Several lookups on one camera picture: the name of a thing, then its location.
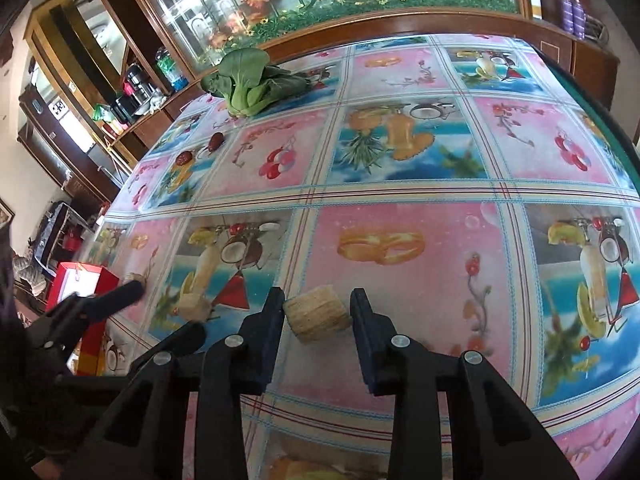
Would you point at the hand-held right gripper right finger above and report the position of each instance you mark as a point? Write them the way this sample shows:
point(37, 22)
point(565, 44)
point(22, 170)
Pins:
point(364, 360)

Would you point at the tall wooden cabinet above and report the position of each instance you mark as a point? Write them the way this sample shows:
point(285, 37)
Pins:
point(60, 60)

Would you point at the tan corn cob piece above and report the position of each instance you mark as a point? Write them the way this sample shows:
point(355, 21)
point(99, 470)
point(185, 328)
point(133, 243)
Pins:
point(317, 315)

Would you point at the green bag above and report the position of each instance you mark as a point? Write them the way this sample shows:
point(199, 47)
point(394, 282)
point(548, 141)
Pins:
point(103, 113)

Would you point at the wooden partition with flower glass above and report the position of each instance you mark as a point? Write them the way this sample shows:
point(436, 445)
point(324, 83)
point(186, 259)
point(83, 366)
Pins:
point(350, 25)

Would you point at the black metal rack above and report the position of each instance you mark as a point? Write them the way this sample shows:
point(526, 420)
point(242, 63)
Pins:
point(55, 230)

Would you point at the fruit print tablecloth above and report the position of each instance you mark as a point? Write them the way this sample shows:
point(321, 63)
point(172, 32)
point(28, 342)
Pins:
point(425, 185)

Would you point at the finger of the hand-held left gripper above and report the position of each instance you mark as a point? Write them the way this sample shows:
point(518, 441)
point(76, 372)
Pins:
point(190, 332)
point(115, 300)

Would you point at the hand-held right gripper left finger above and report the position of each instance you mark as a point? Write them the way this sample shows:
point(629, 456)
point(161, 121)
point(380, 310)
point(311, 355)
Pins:
point(270, 355)

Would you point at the dark red date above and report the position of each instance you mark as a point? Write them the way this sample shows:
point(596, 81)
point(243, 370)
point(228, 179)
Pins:
point(216, 141)

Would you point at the green bok choy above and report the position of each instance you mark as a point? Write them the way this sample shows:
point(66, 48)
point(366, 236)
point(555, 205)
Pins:
point(250, 85)

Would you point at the green plastic water bottle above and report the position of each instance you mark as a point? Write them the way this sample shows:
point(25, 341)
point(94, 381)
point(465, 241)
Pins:
point(169, 70)

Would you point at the red bucket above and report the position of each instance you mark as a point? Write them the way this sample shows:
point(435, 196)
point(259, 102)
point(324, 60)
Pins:
point(72, 239)

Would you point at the red gift box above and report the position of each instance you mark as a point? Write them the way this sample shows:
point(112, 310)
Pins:
point(70, 285)

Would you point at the black thermos jug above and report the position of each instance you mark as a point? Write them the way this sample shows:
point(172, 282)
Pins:
point(136, 85)

